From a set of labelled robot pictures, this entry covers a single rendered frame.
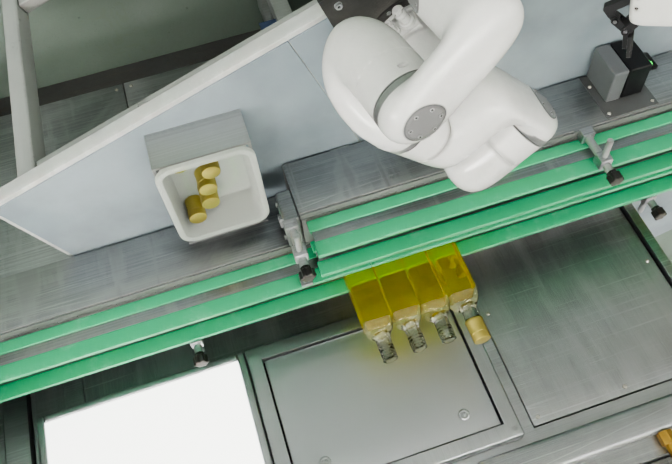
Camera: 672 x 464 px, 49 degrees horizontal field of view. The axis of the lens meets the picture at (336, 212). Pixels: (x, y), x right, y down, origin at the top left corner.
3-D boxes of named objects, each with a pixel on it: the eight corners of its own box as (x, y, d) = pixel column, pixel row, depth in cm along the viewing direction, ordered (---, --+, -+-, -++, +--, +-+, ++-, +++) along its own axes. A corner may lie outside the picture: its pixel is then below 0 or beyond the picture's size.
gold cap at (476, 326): (484, 313, 138) (494, 334, 136) (478, 322, 141) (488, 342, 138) (467, 317, 137) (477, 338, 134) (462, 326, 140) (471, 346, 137)
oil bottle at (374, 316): (334, 256, 152) (368, 347, 140) (333, 242, 147) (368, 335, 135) (360, 248, 152) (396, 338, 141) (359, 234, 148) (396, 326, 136)
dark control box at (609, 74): (584, 74, 150) (605, 103, 145) (593, 45, 143) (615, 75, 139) (621, 63, 151) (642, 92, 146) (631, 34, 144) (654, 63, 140)
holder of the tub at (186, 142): (182, 221, 148) (189, 253, 144) (143, 135, 125) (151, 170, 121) (263, 197, 150) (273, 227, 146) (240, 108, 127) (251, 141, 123)
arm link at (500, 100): (365, 115, 98) (454, 30, 90) (462, 153, 115) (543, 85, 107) (393, 170, 93) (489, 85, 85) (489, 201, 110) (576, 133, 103)
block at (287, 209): (277, 220, 146) (287, 249, 143) (271, 193, 139) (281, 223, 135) (295, 215, 147) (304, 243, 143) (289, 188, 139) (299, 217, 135)
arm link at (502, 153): (404, 113, 112) (446, 195, 104) (468, 54, 106) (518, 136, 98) (440, 129, 119) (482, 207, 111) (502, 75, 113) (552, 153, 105)
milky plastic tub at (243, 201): (175, 209, 143) (183, 245, 138) (142, 137, 124) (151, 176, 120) (260, 184, 145) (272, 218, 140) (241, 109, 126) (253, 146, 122)
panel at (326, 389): (41, 422, 148) (57, 602, 130) (35, 417, 146) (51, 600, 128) (454, 289, 159) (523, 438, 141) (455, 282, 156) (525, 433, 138)
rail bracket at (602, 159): (572, 137, 144) (606, 189, 137) (580, 112, 138) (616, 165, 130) (590, 131, 144) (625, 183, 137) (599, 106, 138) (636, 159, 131)
